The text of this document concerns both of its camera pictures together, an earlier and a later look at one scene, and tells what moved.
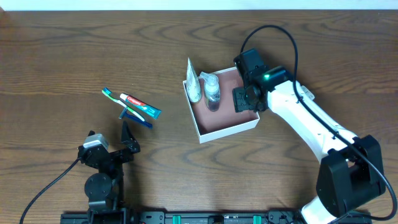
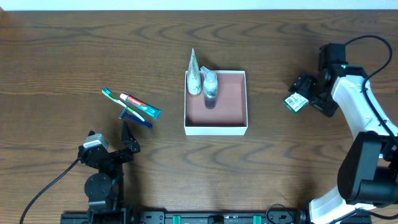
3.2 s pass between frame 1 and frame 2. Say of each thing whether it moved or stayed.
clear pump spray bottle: moved
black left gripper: stayed
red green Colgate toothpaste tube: stayed
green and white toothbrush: stayed
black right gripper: moved
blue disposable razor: stayed
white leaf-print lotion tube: moved
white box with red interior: moved
